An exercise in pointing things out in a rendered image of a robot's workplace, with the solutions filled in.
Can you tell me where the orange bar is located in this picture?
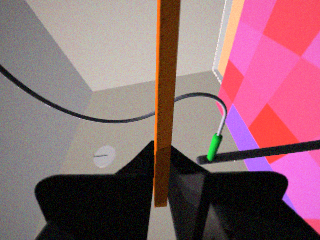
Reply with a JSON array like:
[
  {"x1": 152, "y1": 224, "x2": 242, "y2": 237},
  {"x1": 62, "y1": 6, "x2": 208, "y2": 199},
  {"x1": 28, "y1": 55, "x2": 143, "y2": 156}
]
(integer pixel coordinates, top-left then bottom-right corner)
[{"x1": 154, "y1": 0, "x2": 181, "y2": 207}]

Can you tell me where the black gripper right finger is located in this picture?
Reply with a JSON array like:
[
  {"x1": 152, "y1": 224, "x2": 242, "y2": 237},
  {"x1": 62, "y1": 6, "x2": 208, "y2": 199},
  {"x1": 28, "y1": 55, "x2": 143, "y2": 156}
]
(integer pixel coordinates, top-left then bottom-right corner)
[{"x1": 168, "y1": 145, "x2": 289, "y2": 240}]

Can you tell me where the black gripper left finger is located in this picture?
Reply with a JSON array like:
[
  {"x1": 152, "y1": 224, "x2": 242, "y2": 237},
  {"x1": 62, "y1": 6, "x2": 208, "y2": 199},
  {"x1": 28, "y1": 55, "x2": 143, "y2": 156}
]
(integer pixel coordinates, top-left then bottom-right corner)
[{"x1": 34, "y1": 140, "x2": 155, "y2": 240}]

